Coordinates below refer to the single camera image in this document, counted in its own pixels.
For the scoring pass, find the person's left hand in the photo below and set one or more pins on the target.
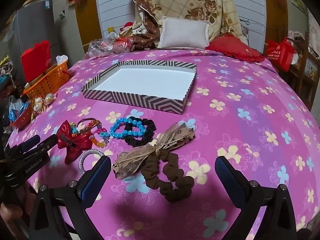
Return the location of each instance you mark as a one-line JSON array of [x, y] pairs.
[[12, 213]]

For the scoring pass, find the brown patterned cloth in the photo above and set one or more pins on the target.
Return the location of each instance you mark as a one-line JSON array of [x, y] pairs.
[[146, 25]]

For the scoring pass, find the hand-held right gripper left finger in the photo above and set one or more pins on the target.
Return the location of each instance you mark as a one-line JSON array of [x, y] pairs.
[[96, 173]]

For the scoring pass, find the brown scrunchie with ribbon bow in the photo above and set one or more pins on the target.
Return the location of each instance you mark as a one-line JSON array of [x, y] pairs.
[[175, 180]]

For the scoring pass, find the red plastic packet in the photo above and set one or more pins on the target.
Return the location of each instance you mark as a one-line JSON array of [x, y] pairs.
[[125, 43]]

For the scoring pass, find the silver bangle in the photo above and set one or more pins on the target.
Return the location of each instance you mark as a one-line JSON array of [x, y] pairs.
[[83, 156]]

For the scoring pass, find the red ruffled pillow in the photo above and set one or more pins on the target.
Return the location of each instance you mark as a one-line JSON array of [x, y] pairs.
[[232, 47]]

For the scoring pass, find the white pillow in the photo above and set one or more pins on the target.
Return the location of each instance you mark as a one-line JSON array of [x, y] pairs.
[[183, 33]]

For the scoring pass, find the white crumpled tissue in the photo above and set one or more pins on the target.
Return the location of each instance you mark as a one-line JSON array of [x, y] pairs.
[[61, 58]]

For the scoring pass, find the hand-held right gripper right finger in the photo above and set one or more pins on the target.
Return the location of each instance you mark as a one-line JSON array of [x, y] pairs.
[[228, 177]]

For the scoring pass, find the orange plastic basket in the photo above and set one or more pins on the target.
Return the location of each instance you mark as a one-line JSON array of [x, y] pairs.
[[50, 80]]

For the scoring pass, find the black scrunchie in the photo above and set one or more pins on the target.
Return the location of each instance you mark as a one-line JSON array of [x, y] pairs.
[[150, 130]]

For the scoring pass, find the grey refrigerator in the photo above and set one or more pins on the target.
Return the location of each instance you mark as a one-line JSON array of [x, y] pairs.
[[32, 25]]

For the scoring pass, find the striped cardboard box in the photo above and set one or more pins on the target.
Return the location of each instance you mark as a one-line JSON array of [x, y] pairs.
[[140, 80]]

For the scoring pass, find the red white plush toy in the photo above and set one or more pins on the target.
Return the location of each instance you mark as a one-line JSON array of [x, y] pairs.
[[127, 27]]

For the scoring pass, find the brown wooden door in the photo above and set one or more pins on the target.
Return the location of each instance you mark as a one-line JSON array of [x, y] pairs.
[[275, 10]]

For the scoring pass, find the red shopping bag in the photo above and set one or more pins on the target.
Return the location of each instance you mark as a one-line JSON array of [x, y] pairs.
[[280, 52]]

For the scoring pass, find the small red basket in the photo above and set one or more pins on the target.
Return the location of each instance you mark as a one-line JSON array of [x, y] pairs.
[[21, 120]]

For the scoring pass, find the red paper bag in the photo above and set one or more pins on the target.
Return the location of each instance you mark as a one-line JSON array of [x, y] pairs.
[[35, 60]]

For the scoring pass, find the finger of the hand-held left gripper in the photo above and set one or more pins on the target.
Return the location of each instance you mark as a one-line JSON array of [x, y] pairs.
[[26, 145], [46, 145]]

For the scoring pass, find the white ornament ball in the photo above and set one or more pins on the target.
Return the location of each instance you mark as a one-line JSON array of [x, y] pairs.
[[38, 107], [37, 100], [49, 98]]

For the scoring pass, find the red bow hair clip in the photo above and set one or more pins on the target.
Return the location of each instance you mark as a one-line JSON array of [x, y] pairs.
[[80, 142]]

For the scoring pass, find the wooden chair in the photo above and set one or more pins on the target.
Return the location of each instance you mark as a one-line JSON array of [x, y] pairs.
[[303, 62]]

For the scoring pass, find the clear plastic bag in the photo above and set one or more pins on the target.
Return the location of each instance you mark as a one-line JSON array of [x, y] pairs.
[[100, 45]]

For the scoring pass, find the pink floral bedsheet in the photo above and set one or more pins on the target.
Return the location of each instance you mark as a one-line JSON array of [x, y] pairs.
[[237, 135]]

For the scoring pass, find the blue foil wrapper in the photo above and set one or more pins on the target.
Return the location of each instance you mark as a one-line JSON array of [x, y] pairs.
[[15, 111]]

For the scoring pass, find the beige floral quilt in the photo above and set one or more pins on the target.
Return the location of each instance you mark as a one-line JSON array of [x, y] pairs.
[[190, 0]]

